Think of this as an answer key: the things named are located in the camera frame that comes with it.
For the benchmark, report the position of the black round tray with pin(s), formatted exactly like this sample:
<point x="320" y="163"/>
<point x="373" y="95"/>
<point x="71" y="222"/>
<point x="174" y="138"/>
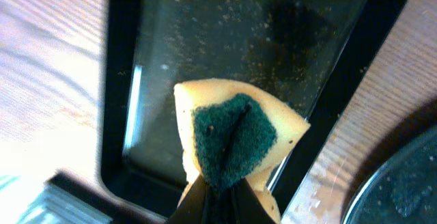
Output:
<point x="402" y="190"/>

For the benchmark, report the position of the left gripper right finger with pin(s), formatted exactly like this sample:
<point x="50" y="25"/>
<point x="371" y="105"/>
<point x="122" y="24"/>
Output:
<point x="247" y="208"/>

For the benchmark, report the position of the yellow green sponge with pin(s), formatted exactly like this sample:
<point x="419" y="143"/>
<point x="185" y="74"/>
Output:
<point x="230" y="130"/>

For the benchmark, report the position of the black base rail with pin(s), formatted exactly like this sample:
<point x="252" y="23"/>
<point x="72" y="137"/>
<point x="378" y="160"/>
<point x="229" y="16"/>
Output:
<point x="62" y="199"/>

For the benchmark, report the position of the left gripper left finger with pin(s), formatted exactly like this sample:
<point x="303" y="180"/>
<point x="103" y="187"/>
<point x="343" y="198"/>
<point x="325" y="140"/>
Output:
<point x="195" y="207"/>

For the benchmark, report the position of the black rectangular tray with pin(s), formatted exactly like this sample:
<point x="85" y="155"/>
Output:
<point x="311" y="54"/>

